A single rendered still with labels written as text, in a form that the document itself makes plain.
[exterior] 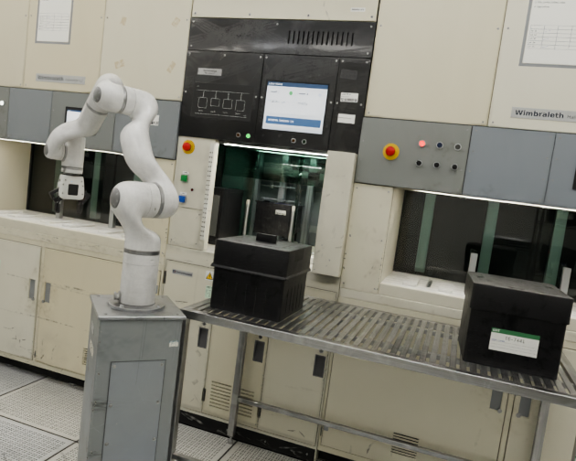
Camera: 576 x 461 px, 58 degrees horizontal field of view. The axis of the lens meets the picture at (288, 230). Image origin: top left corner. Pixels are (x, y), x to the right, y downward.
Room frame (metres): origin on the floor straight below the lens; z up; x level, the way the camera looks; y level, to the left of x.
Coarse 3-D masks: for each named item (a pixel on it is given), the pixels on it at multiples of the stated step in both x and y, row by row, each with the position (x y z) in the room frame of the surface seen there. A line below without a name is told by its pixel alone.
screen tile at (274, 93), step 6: (270, 90) 2.37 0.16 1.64; (276, 90) 2.36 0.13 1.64; (282, 90) 2.35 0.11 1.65; (288, 90) 2.34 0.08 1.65; (294, 90) 2.33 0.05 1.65; (270, 96) 2.36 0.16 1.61; (276, 96) 2.35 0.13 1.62; (282, 96) 2.35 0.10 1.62; (288, 96) 2.34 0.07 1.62; (288, 102) 2.34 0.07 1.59; (270, 108) 2.36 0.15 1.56; (276, 108) 2.35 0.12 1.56; (282, 108) 2.34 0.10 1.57; (288, 108) 2.33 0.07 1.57
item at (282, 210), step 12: (264, 204) 2.91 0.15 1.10; (276, 204) 2.89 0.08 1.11; (300, 204) 2.95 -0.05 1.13; (264, 216) 2.91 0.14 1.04; (276, 216) 2.88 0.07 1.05; (288, 216) 2.86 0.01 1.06; (300, 216) 3.03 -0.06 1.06; (264, 228) 2.90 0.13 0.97; (276, 228) 2.88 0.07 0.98; (288, 228) 2.86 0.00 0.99; (300, 228) 3.05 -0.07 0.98
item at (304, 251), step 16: (224, 240) 1.83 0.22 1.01; (240, 240) 1.89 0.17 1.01; (256, 240) 1.93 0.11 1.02; (272, 240) 1.91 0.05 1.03; (224, 256) 1.82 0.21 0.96; (240, 256) 1.80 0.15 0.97; (256, 256) 1.78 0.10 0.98; (272, 256) 1.76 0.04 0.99; (288, 256) 1.75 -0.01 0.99; (304, 256) 1.93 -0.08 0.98; (256, 272) 1.78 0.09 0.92; (272, 272) 1.76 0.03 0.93; (288, 272) 1.77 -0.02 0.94; (304, 272) 1.94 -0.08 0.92
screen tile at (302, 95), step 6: (300, 96) 2.32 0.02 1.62; (306, 96) 2.31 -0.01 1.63; (312, 96) 2.30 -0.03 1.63; (324, 96) 2.29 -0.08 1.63; (318, 102) 2.29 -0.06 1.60; (300, 108) 2.32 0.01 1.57; (306, 108) 2.31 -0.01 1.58; (312, 108) 2.30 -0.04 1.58; (318, 108) 2.29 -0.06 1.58; (294, 114) 2.32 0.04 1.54; (300, 114) 2.32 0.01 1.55; (306, 114) 2.31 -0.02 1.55; (312, 114) 2.30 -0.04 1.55; (318, 114) 2.29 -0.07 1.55
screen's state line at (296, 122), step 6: (270, 120) 2.36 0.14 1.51; (276, 120) 2.35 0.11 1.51; (282, 120) 2.34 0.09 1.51; (288, 120) 2.33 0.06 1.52; (294, 120) 2.32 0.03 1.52; (300, 120) 2.32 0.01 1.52; (306, 120) 2.31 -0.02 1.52; (312, 120) 2.30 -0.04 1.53; (318, 120) 2.29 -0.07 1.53; (306, 126) 2.30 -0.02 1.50; (312, 126) 2.30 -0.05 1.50; (318, 126) 2.29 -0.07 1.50
